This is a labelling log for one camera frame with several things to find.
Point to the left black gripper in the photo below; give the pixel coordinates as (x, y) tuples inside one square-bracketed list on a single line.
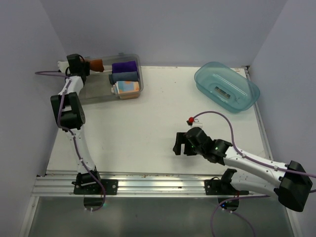
[(86, 65)]

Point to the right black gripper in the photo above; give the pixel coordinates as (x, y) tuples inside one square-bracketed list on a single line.
[(180, 139)]

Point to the brown towel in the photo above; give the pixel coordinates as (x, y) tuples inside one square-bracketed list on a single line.
[(96, 65)]

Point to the colourful polka dot towel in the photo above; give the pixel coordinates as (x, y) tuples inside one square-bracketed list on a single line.
[(126, 89)]

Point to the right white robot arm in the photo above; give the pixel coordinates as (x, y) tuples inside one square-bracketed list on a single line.
[(288, 183)]

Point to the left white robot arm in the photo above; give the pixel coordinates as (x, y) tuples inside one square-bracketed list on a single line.
[(70, 118)]

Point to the grey transparent plastic bin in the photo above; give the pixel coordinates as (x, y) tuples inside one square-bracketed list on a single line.
[(103, 79)]

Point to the purple rolled towel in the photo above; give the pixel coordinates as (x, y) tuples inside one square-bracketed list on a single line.
[(123, 67)]

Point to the grey-blue rolled towel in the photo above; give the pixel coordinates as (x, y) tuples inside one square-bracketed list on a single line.
[(128, 76)]

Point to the label inside teal bin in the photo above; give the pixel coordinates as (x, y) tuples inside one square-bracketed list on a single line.
[(221, 93)]

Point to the teal transparent plastic bin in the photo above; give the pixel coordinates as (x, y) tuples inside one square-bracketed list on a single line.
[(243, 92)]

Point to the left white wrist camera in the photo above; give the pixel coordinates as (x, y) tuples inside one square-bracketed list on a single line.
[(62, 66)]

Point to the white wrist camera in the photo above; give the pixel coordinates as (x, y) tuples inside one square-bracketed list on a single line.
[(194, 122), (62, 66)]

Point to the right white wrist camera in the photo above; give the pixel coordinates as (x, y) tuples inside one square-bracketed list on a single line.
[(194, 122)]

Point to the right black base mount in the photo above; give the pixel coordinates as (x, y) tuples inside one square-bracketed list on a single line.
[(221, 187)]

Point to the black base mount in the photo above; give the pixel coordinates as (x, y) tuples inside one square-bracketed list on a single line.
[(221, 187), (110, 186)]

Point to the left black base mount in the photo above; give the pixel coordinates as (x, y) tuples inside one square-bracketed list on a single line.
[(110, 186)]

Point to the aluminium mounting rail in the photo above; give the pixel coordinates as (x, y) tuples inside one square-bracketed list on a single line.
[(129, 185)]

